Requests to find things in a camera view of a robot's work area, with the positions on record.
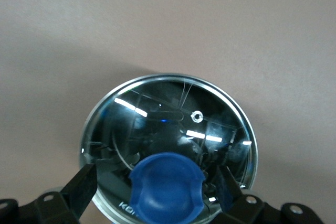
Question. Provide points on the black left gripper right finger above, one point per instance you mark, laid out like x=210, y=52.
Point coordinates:
x=249, y=211

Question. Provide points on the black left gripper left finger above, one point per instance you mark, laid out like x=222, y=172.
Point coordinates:
x=52, y=208

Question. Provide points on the brown table cover cloth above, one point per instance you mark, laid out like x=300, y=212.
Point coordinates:
x=168, y=24

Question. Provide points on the glass lid with blue knob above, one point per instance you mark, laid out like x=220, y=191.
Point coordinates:
x=168, y=187

